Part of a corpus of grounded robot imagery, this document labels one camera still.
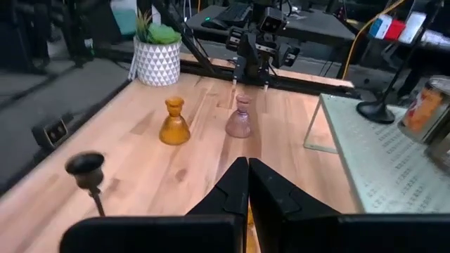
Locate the white box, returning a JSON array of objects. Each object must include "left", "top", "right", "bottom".
[{"left": 400, "top": 11, "right": 427, "bottom": 45}]

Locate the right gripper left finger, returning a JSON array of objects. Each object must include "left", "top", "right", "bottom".
[{"left": 59, "top": 157, "right": 250, "bottom": 253}]

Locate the teal storage bin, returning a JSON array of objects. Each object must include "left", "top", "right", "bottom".
[{"left": 111, "top": 7, "right": 138, "bottom": 36}]

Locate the tall black metal candlestick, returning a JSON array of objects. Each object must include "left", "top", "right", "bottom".
[{"left": 356, "top": 0, "right": 444, "bottom": 125}]

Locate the black table-level camera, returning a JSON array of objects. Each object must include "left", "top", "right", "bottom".
[{"left": 31, "top": 112, "right": 75, "bottom": 150}]

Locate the green plant in white pot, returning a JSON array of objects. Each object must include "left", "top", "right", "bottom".
[{"left": 128, "top": 8, "right": 184, "bottom": 88}]

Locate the sage green perforated metal shelf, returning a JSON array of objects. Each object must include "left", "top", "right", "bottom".
[{"left": 303, "top": 93, "right": 450, "bottom": 215}]

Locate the short black metal candlestick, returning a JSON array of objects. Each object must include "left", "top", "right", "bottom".
[{"left": 65, "top": 151, "right": 106, "bottom": 218}]

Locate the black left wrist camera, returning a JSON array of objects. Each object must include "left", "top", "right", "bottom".
[{"left": 259, "top": 6, "right": 288, "bottom": 35}]

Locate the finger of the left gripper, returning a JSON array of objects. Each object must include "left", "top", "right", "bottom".
[
  {"left": 262, "top": 66, "right": 272, "bottom": 92},
  {"left": 231, "top": 58, "right": 245, "bottom": 87}
]

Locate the amber ribbed glass candle holder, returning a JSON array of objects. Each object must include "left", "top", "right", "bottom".
[
  {"left": 245, "top": 205, "right": 255, "bottom": 253},
  {"left": 158, "top": 96, "right": 191, "bottom": 146}
]

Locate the red box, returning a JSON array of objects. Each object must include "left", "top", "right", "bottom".
[{"left": 385, "top": 19, "right": 406, "bottom": 42}]

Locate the black diagonal frame strut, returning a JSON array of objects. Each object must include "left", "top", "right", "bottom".
[{"left": 153, "top": 0, "right": 219, "bottom": 75}]

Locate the black keyboard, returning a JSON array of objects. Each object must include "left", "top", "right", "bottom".
[{"left": 217, "top": 2, "right": 252, "bottom": 22}]

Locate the pink ribbed glass candle holder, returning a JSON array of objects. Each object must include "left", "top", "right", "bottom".
[{"left": 224, "top": 93, "right": 253, "bottom": 139}]

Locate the heart label candle tin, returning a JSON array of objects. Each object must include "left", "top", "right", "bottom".
[{"left": 397, "top": 76, "right": 450, "bottom": 145}]

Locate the yellow cable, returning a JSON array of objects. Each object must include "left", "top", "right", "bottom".
[{"left": 341, "top": 0, "right": 406, "bottom": 80}]

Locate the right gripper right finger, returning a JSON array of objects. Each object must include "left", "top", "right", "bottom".
[{"left": 249, "top": 157, "right": 450, "bottom": 253}]

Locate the black aluminium frame rail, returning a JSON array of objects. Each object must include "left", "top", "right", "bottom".
[{"left": 177, "top": 61, "right": 361, "bottom": 99}]

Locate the black desk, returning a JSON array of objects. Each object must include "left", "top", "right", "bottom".
[{"left": 186, "top": 3, "right": 356, "bottom": 48}]

